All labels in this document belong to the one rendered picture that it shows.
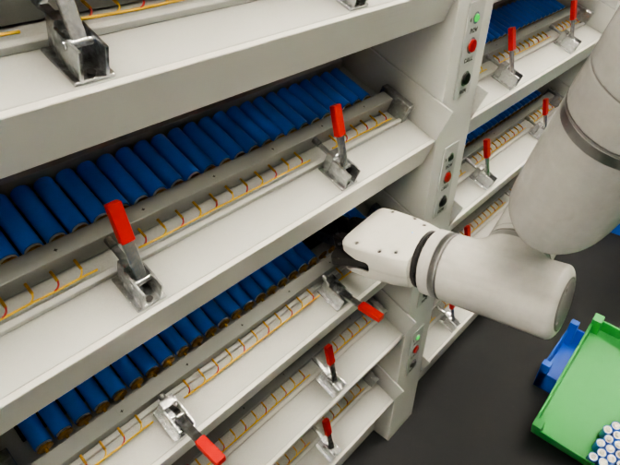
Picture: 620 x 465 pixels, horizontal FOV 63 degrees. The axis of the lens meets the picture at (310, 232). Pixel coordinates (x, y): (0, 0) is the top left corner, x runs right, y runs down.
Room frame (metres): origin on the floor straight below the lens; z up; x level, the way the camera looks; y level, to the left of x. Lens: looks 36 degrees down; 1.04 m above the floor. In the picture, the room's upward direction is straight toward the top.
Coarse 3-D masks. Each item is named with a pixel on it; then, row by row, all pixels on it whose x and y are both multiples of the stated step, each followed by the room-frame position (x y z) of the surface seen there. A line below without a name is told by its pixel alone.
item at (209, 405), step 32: (384, 192) 0.68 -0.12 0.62; (352, 288) 0.54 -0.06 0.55; (288, 320) 0.47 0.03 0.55; (320, 320) 0.48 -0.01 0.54; (256, 352) 0.42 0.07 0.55; (288, 352) 0.43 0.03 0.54; (192, 384) 0.37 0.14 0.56; (224, 384) 0.37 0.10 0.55; (256, 384) 0.38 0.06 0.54; (96, 416) 0.32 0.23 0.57; (192, 416) 0.33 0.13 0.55; (224, 416) 0.35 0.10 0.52; (0, 448) 0.27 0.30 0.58; (128, 448) 0.29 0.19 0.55; (160, 448) 0.30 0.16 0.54
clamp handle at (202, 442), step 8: (176, 416) 0.31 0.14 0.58; (184, 416) 0.32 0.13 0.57; (184, 424) 0.31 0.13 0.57; (192, 424) 0.31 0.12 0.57; (192, 432) 0.30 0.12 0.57; (200, 440) 0.29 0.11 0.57; (208, 440) 0.29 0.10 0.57; (200, 448) 0.28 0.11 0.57; (208, 448) 0.28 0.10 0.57; (216, 448) 0.28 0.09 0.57; (208, 456) 0.27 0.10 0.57; (216, 456) 0.27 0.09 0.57; (224, 456) 0.27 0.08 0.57; (216, 464) 0.27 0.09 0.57
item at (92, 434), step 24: (288, 288) 0.50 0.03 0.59; (264, 312) 0.46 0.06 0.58; (216, 336) 0.41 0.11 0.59; (240, 336) 0.42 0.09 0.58; (264, 336) 0.44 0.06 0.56; (192, 360) 0.38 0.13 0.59; (168, 384) 0.35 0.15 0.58; (120, 408) 0.32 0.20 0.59; (144, 408) 0.33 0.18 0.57; (96, 432) 0.29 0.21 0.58; (120, 432) 0.30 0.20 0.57; (48, 456) 0.26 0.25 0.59; (72, 456) 0.27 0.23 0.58
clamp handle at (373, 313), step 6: (342, 288) 0.51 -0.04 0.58; (342, 294) 0.51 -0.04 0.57; (348, 294) 0.51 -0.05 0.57; (348, 300) 0.50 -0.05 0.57; (354, 300) 0.50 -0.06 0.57; (360, 306) 0.48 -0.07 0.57; (366, 306) 0.48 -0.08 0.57; (372, 306) 0.48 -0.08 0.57; (366, 312) 0.47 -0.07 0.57; (372, 312) 0.47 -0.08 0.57; (378, 312) 0.47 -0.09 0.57; (378, 318) 0.46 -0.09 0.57
